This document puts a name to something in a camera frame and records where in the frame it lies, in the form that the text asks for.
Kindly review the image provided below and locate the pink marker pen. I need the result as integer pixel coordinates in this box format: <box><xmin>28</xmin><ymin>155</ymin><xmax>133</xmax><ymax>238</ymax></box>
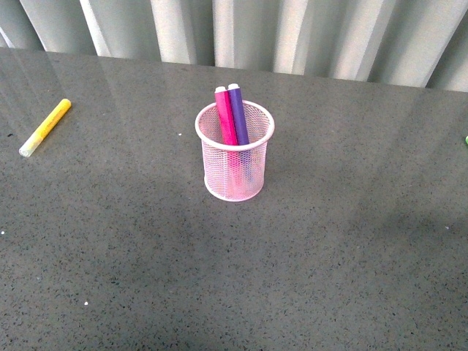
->
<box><xmin>214</xmin><ymin>86</ymin><xmax>244</xmax><ymax>188</ymax></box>

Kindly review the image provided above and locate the purple marker pen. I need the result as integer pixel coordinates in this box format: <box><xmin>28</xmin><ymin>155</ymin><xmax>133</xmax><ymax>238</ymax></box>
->
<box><xmin>227</xmin><ymin>83</ymin><xmax>253</xmax><ymax>183</ymax></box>

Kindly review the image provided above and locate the pink mesh pen cup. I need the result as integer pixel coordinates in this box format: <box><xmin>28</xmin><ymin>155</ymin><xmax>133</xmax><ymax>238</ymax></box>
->
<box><xmin>195</xmin><ymin>100</ymin><xmax>275</xmax><ymax>202</ymax></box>

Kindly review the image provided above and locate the yellow marker pen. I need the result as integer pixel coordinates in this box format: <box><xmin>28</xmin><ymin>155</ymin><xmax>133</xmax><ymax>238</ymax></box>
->
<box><xmin>18</xmin><ymin>99</ymin><xmax>72</xmax><ymax>157</ymax></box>

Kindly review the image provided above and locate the grey pleated curtain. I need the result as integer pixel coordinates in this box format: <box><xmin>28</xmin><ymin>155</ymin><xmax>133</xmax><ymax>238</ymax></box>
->
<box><xmin>1</xmin><ymin>0</ymin><xmax>467</xmax><ymax>91</ymax></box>

